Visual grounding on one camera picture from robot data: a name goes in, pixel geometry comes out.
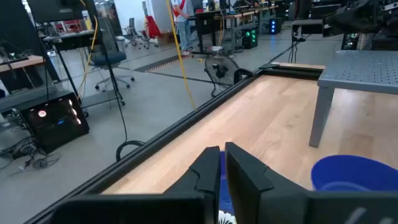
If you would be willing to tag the black computer tower red lights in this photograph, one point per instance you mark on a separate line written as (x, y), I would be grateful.
(56, 121)

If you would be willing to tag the grey perforated metal riser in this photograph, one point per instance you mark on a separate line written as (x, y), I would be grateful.
(357, 71)

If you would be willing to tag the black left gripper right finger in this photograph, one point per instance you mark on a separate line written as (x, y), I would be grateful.
(248, 174)

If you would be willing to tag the black computer tower green lights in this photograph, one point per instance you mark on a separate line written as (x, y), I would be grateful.
(250, 37)

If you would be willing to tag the black aluminium table frame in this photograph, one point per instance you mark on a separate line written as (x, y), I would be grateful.
(186, 119)

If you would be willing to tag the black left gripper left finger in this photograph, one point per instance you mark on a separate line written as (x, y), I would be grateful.
(199, 174)

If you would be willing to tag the black standing desk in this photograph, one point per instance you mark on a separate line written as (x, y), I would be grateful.
(71, 39)

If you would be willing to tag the blue office chair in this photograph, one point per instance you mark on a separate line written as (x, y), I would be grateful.
(109, 57)

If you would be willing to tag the white pear-patterned bowl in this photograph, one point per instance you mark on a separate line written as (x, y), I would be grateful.
(226, 219)

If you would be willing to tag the person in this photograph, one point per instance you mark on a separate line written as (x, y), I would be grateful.
(183, 25)

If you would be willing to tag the black floor fan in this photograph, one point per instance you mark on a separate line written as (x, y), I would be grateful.
(221, 70)

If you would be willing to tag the black computer tower blue lights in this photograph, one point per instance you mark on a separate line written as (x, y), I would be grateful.
(275, 26)

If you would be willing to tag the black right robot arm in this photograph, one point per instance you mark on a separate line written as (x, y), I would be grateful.
(360, 15)

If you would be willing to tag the blue plastic mini bowl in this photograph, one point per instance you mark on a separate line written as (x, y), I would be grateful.
(354, 172)
(224, 186)

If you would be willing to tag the red chair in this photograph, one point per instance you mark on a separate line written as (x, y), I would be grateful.
(153, 28)

